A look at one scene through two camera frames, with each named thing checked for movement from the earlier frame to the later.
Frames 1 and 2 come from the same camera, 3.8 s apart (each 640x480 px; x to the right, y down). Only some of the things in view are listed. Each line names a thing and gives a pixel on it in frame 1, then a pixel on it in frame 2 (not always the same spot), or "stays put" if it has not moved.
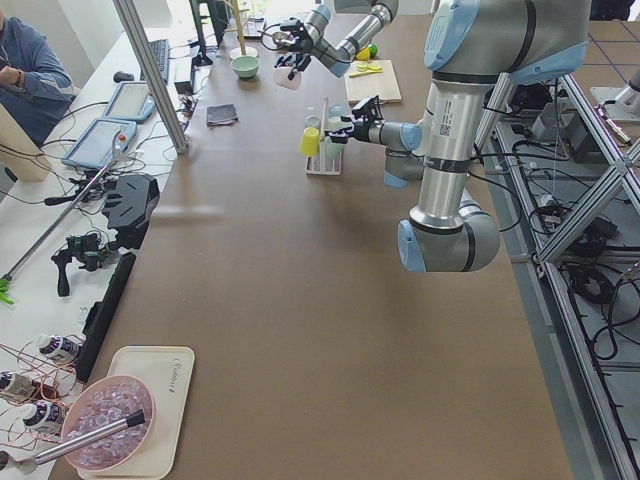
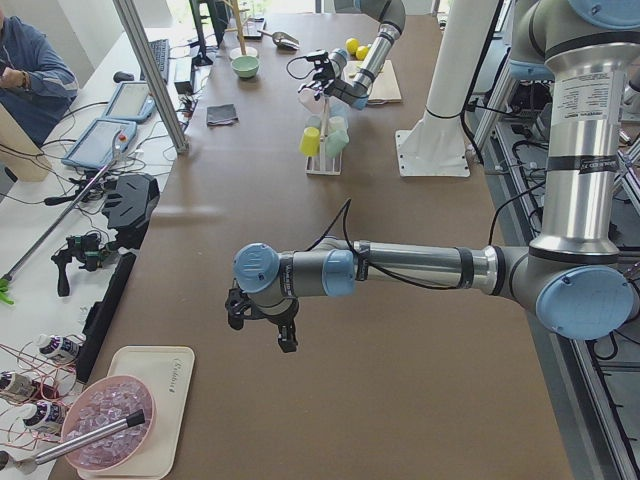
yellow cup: x=309 y=145 stays put
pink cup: x=280 y=78 → x=307 y=97
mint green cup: x=332 y=150 stays put
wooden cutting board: x=383 y=84 stays put
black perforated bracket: x=130 y=201 stays put
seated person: x=35 y=87 stays put
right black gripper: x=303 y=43 → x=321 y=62
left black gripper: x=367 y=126 → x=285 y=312
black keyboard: x=160 y=51 stays put
